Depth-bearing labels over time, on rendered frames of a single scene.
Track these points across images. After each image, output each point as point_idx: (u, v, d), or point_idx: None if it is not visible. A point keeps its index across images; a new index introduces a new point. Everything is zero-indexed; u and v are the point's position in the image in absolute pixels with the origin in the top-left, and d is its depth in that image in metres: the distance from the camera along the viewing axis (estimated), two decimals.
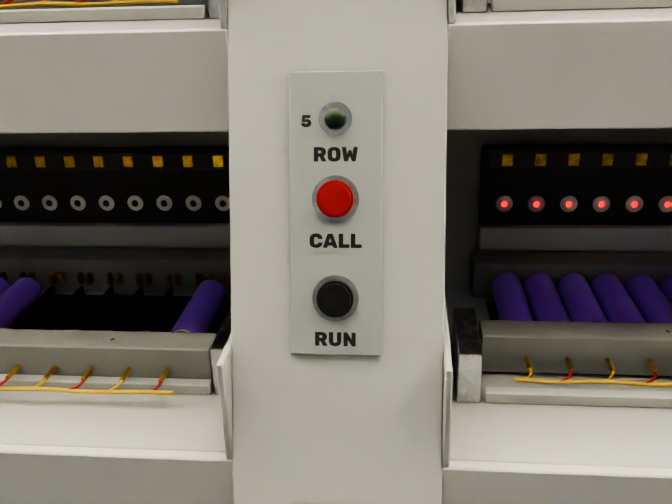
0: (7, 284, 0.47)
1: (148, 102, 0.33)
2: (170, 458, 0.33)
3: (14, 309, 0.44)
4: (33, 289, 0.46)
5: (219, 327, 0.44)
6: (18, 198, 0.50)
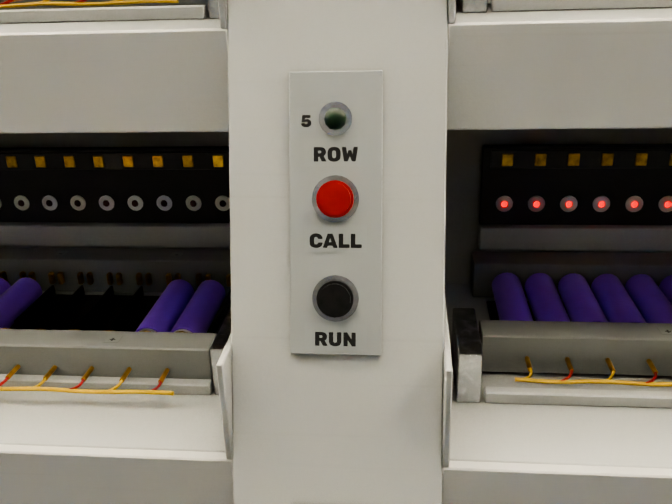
0: (7, 284, 0.47)
1: (148, 102, 0.33)
2: (170, 458, 0.33)
3: (14, 309, 0.44)
4: (33, 289, 0.46)
5: (219, 327, 0.44)
6: (18, 198, 0.50)
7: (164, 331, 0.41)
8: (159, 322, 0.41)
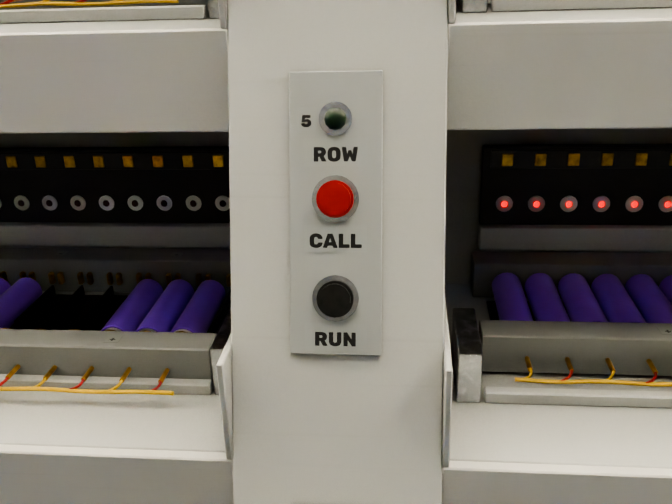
0: (7, 284, 0.47)
1: (148, 102, 0.33)
2: (170, 458, 0.33)
3: (14, 309, 0.44)
4: (33, 289, 0.46)
5: (219, 327, 0.44)
6: (18, 198, 0.50)
7: (164, 331, 0.41)
8: (159, 322, 0.41)
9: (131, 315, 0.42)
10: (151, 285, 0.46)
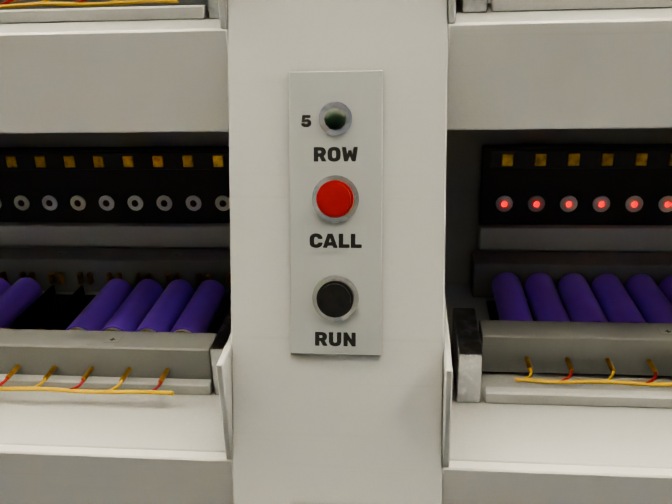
0: (7, 284, 0.47)
1: (148, 102, 0.33)
2: (170, 458, 0.33)
3: (14, 309, 0.44)
4: (33, 289, 0.46)
5: (219, 327, 0.44)
6: (18, 198, 0.50)
7: (164, 331, 0.41)
8: (159, 322, 0.41)
9: (131, 315, 0.42)
10: (151, 285, 0.46)
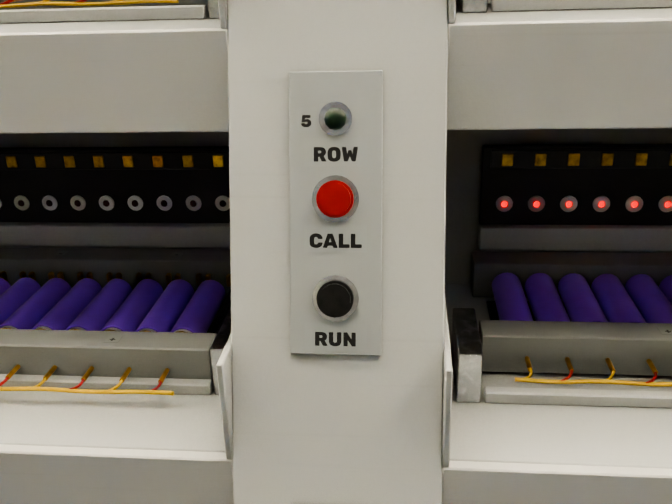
0: (7, 284, 0.47)
1: (148, 102, 0.33)
2: (170, 458, 0.33)
3: (14, 309, 0.44)
4: (33, 289, 0.46)
5: (219, 327, 0.44)
6: (18, 198, 0.50)
7: (164, 331, 0.41)
8: (159, 322, 0.41)
9: (131, 315, 0.42)
10: (151, 285, 0.46)
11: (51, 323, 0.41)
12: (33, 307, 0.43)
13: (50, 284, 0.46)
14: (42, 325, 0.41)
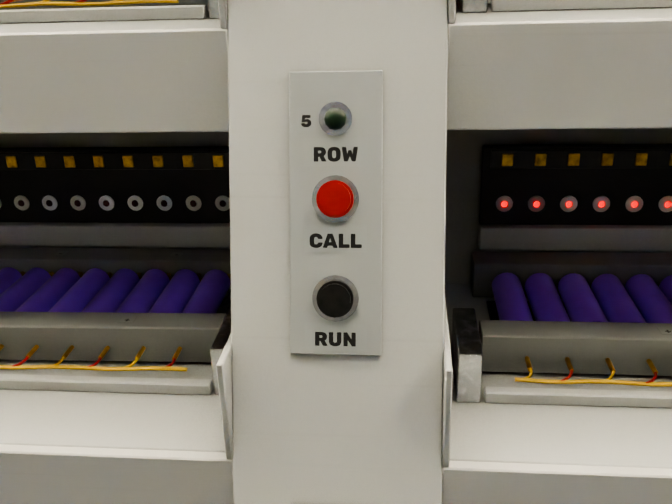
0: (18, 274, 0.49)
1: (148, 102, 0.33)
2: (170, 458, 0.33)
3: (26, 297, 0.46)
4: (44, 278, 0.48)
5: None
6: (18, 198, 0.50)
7: None
8: (167, 309, 0.42)
9: (140, 303, 0.43)
10: (158, 275, 0.47)
11: (63, 310, 0.43)
12: (45, 295, 0.45)
13: (60, 274, 0.47)
14: (54, 312, 0.42)
